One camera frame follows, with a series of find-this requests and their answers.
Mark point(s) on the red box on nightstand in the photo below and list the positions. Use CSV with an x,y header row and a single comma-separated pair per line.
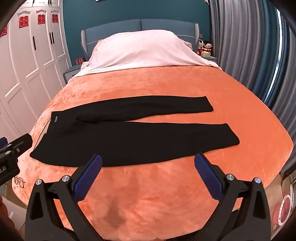
x,y
79,61

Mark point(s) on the doll figurines pair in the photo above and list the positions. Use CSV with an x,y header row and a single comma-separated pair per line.
x,y
204,48

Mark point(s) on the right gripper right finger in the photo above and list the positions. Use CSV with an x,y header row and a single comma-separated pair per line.
x,y
242,212

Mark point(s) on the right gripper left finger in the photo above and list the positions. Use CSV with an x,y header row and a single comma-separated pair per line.
x,y
53,212

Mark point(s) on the orange plush bed blanket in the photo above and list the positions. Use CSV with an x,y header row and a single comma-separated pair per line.
x,y
165,199

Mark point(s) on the pink round object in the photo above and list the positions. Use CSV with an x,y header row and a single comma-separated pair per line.
x,y
284,208

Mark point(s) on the grey curtain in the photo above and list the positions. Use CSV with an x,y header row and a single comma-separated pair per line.
x,y
254,44

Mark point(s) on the black pants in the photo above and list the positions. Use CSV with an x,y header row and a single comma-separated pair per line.
x,y
113,129

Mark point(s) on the white wardrobe with red decals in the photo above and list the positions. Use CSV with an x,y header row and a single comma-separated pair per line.
x,y
34,56

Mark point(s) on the grey left nightstand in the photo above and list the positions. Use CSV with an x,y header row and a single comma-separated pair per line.
x,y
68,74

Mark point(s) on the white pillow cover sheet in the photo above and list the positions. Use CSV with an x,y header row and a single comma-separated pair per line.
x,y
141,49

